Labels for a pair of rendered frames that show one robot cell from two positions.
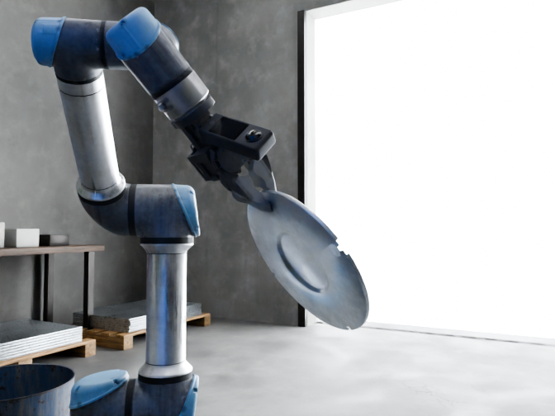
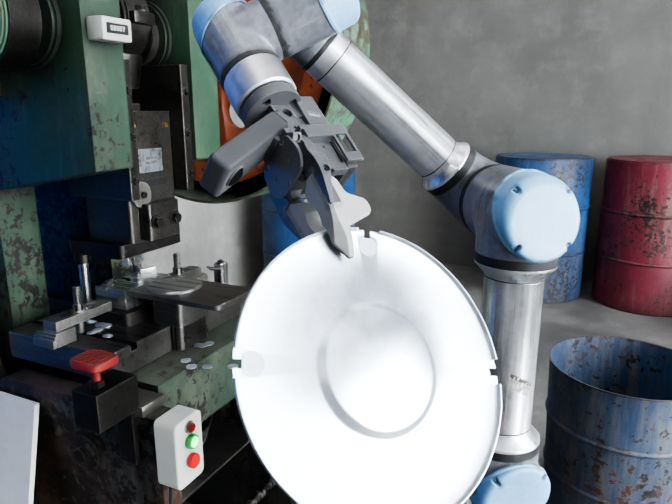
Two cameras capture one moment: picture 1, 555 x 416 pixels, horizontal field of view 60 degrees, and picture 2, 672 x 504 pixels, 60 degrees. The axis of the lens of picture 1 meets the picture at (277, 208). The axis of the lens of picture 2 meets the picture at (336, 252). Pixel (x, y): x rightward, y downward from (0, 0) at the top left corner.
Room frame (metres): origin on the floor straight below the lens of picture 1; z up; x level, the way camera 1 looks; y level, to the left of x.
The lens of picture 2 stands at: (0.78, -0.56, 1.18)
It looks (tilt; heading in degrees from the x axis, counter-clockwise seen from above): 14 degrees down; 87
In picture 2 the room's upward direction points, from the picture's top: straight up
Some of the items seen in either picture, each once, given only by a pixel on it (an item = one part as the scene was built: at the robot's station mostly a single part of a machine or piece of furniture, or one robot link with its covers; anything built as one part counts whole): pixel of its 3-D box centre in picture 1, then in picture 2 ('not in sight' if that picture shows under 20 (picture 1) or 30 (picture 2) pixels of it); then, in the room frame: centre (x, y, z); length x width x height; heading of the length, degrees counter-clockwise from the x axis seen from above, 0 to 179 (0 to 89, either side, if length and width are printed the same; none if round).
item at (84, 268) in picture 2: not in sight; (84, 275); (0.26, 0.75, 0.81); 0.02 x 0.02 x 0.14
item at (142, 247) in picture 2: not in sight; (127, 245); (0.35, 0.80, 0.86); 0.20 x 0.16 x 0.05; 62
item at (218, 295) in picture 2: not in sight; (192, 315); (0.51, 0.71, 0.72); 0.25 x 0.14 x 0.14; 152
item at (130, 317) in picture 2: not in sight; (132, 303); (0.35, 0.80, 0.72); 0.20 x 0.16 x 0.03; 62
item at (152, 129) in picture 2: not in sight; (136, 171); (0.39, 0.78, 1.04); 0.17 x 0.15 x 0.30; 152
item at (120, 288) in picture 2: not in sight; (134, 288); (0.36, 0.79, 0.76); 0.15 x 0.09 x 0.05; 62
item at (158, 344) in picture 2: not in sight; (135, 321); (0.35, 0.79, 0.68); 0.45 x 0.30 x 0.06; 62
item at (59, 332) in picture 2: not in sight; (75, 310); (0.27, 0.65, 0.76); 0.17 x 0.06 x 0.10; 62
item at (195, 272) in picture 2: not in sight; (180, 271); (0.43, 0.94, 0.76); 0.17 x 0.06 x 0.10; 62
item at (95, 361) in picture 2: not in sight; (95, 376); (0.40, 0.40, 0.72); 0.07 x 0.06 x 0.08; 152
